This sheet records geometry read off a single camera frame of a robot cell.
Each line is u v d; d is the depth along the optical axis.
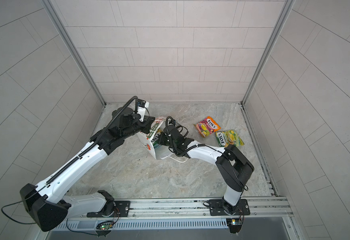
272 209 0.72
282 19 0.74
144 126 0.61
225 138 0.93
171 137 0.64
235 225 0.68
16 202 0.36
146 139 0.74
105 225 0.64
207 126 0.99
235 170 0.45
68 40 0.81
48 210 0.36
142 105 0.59
